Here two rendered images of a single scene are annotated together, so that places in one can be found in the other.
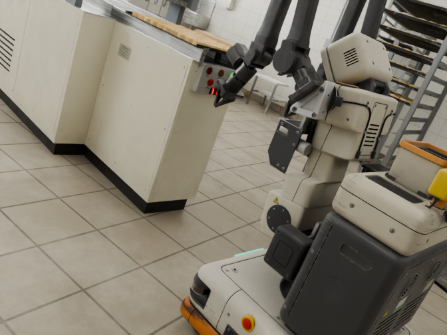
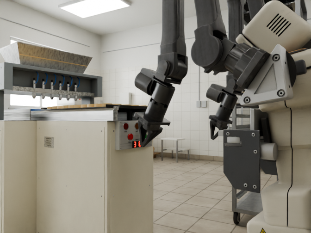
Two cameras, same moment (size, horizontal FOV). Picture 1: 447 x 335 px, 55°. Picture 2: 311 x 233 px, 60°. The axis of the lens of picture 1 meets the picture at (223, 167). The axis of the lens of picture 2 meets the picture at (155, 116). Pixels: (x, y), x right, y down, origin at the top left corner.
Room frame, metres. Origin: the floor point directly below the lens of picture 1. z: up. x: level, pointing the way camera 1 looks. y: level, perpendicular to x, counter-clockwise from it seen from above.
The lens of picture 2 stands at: (0.71, 0.05, 0.85)
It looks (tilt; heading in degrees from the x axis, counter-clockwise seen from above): 0 degrees down; 1
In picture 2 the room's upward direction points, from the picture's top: straight up
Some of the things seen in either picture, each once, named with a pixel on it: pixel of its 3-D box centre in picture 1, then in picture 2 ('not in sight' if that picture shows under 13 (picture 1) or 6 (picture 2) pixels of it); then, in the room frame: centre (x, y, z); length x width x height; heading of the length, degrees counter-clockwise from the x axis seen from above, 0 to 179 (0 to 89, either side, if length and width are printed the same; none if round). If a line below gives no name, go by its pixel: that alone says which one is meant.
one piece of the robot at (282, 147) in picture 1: (308, 141); (261, 145); (1.52, -0.25, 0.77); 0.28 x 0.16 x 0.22; 141
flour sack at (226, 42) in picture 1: (218, 42); not in sight; (6.45, 0.71, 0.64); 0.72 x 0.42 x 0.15; 67
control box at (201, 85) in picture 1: (215, 80); (134, 134); (2.09, 0.18, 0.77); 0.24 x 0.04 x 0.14; 141
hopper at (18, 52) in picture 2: not in sight; (48, 63); (2.64, 0.86, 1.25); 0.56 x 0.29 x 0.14; 141
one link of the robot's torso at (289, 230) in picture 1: (291, 235); not in sight; (1.40, -0.31, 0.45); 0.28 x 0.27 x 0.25; 141
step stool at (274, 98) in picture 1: (269, 94); (174, 149); (6.19, -0.25, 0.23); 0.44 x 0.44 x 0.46; 53
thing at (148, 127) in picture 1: (155, 113); (91, 185); (2.32, 0.46, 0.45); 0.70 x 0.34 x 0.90; 51
